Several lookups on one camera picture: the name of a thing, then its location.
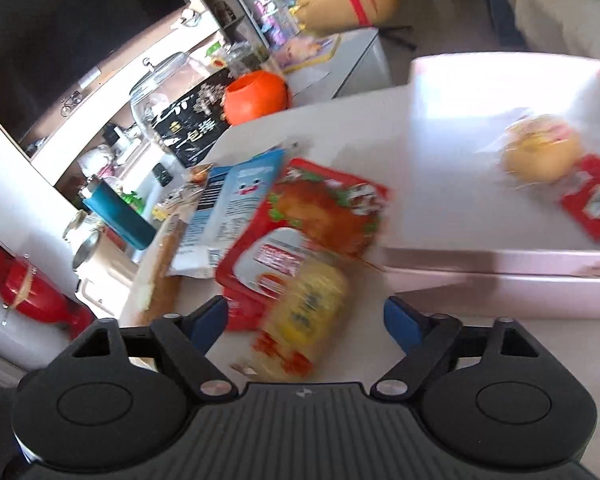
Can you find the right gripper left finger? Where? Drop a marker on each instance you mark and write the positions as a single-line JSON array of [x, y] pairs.
[[183, 343]]

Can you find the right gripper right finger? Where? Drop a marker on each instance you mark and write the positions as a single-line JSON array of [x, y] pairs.
[[426, 341]]

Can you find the brown long snack packet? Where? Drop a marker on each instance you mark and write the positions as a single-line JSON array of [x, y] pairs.
[[158, 292]]

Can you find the cream white kettle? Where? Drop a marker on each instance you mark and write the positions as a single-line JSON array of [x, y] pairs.
[[105, 275]]

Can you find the pink storage box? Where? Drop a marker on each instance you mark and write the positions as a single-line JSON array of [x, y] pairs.
[[463, 236]]

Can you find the yellow snack packet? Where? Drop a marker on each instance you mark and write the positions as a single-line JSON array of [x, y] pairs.
[[296, 330]]

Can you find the teal thermos bottle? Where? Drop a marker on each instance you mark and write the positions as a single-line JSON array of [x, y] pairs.
[[118, 215]]

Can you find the blue white snack bag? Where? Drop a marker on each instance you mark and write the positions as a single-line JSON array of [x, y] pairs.
[[226, 207]]

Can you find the large red snack bag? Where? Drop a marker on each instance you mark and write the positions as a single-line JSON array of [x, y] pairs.
[[309, 209]]

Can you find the red toy object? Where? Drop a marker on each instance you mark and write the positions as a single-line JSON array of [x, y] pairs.
[[25, 290]]

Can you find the black plum snack bag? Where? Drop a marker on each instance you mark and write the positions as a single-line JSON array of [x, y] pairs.
[[190, 126]]

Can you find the small red snack packet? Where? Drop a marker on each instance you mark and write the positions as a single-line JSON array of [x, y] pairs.
[[582, 200]]

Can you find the round bread snack packet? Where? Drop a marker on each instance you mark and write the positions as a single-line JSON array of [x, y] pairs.
[[540, 149]]

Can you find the glass jar with lid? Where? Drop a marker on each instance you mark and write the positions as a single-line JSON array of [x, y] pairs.
[[163, 84]]

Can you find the orange pumpkin bowl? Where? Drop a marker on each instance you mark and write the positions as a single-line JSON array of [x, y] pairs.
[[255, 95]]

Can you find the television screen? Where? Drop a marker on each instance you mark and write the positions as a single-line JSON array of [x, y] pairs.
[[47, 46]]

